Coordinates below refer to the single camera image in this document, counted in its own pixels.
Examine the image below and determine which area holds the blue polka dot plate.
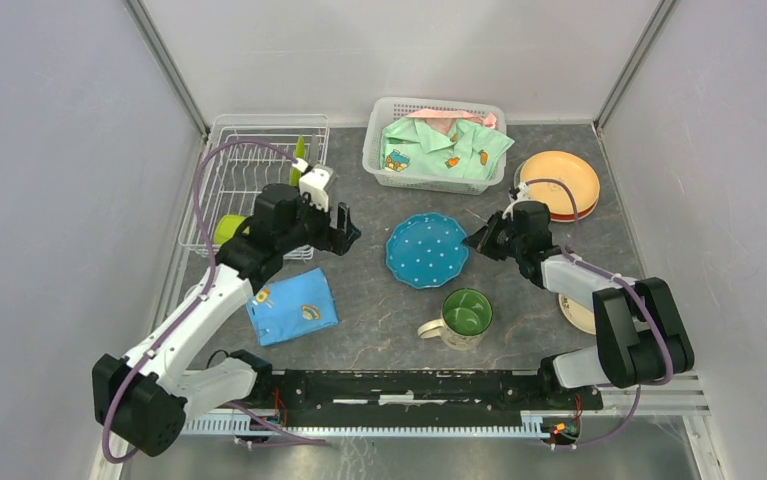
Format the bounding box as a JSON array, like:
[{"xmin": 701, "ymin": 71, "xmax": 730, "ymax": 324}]
[{"xmin": 385, "ymin": 212, "xmax": 469, "ymax": 290}]

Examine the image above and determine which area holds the mint green printed shirt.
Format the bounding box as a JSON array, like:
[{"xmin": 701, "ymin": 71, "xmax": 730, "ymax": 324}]
[{"xmin": 378, "ymin": 117, "xmax": 514, "ymax": 180}]

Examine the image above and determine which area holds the blue folded cloth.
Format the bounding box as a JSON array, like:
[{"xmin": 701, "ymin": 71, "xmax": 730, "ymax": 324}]
[{"xmin": 246, "ymin": 268, "xmax": 339, "ymax": 347}]

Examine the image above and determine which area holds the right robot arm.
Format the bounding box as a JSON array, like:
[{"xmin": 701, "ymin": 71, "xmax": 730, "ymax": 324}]
[{"xmin": 463, "ymin": 200, "xmax": 695, "ymax": 408}]

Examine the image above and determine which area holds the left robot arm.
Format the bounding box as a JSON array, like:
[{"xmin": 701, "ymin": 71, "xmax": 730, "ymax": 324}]
[{"xmin": 92, "ymin": 183, "xmax": 361, "ymax": 463}]

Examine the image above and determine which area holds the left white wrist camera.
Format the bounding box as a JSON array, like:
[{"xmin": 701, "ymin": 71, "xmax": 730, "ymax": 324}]
[{"xmin": 292, "ymin": 157, "xmax": 335, "ymax": 213}]

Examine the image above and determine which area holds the green interior mug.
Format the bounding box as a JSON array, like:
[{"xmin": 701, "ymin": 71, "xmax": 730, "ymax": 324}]
[{"xmin": 417, "ymin": 288, "xmax": 493, "ymax": 351}]

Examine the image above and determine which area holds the lime green bowl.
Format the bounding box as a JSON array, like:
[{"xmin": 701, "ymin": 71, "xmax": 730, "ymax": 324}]
[{"xmin": 213, "ymin": 214, "xmax": 247, "ymax": 246}]

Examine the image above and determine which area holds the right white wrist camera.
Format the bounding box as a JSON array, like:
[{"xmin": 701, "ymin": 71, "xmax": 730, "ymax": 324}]
[{"xmin": 508, "ymin": 182, "xmax": 532, "ymax": 205}]

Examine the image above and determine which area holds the purple cable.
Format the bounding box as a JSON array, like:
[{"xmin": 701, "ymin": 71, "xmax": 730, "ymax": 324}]
[
  {"xmin": 515, "ymin": 177, "xmax": 677, "ymax": 452},
  {"xmin": 99, "ymin": 137, "xmax": 331, "ymax": 465}
]

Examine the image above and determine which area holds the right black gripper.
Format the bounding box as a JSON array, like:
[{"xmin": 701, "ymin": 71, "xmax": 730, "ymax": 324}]
[{"xmin": 462, "ymin": 209, "xmax": 524, "ymax": 261}]

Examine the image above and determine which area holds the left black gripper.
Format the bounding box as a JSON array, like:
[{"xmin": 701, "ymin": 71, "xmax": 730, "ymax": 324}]
[{"xmin": 278, "ymin": 189, "xmax": 362, "ymax": 256}]

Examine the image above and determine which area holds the lime green plate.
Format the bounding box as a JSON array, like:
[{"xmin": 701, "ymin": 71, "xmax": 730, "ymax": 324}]
[{"xmin": 288, "ymin": 135, "xmax": 307, "ymax": 189}]

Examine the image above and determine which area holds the orange plate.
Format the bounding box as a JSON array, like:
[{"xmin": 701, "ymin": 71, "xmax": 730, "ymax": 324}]
[{"xmin": 518, "ymin": 150, "xmax": 600, "ymax": 222}]

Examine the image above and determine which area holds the white wire dish rack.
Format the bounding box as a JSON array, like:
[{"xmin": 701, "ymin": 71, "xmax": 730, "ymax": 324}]
[{"xmin": 198, "ymin": 114, "xmax": 330, "ymax": 235}]

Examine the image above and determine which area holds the pink cloth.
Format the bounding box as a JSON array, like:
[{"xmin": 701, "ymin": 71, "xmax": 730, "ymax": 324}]
[{"xmin": 408, "ymin": 108, "xmax": 498, "ymax": 128}]

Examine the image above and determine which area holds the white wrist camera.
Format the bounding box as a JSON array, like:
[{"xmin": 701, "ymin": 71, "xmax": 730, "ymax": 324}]
[
  {"xmin": 508, "ymin": 182, "xmax": 532, "ymax": 205},
  {"xmin": 292, "ymin": 157, "xmax": 335, "ymax": 213}
]

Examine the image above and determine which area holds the white plastic basket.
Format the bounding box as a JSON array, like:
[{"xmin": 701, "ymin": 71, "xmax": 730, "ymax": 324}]
[{"xmin": 362, "ymin": 97, "xmax": 514, "ymax": 195}]

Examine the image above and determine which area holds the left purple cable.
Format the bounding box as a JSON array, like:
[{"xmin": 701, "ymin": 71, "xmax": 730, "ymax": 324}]
[{"xmin": 99, "ymin": 137, "xmax": 331, "ymax": 465}]

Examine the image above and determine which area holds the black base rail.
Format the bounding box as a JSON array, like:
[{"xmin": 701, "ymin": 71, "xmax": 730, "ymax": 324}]
[{"xmin": 242, "ymin": 370, "xmax": 604, "ymax": 428}]

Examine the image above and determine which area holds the cream plate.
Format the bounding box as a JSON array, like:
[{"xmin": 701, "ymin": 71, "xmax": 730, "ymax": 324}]
[{"xmin": 558, "ymin": 294, "xmax": 596, "ymax": 335}]

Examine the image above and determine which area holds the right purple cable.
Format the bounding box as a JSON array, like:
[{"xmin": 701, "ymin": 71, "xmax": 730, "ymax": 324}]
[{"xmin": 515, "ymin": 177, "xmax": 677, "ymax": 452}]

